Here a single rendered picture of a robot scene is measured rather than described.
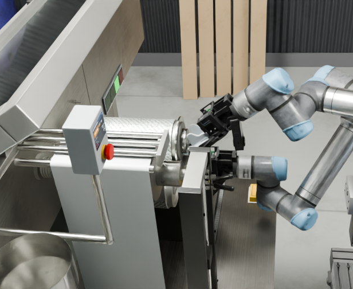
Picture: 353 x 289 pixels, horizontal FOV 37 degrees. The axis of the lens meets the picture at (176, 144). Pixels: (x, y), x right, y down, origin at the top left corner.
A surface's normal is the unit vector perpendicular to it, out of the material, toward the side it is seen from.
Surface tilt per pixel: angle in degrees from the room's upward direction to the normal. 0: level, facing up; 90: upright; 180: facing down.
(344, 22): 90
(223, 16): 80
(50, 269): 72
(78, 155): 90
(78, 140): 90
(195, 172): 0
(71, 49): 57
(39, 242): 90
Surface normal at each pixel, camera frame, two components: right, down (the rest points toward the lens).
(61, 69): 0.78, -0.40
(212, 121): -0.17, 0.61
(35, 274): 0.32, 0.27
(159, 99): -0.08, -0.80
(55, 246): -0.40, 0.58
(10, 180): 0.98, 0.04
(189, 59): -0.16, 0.43
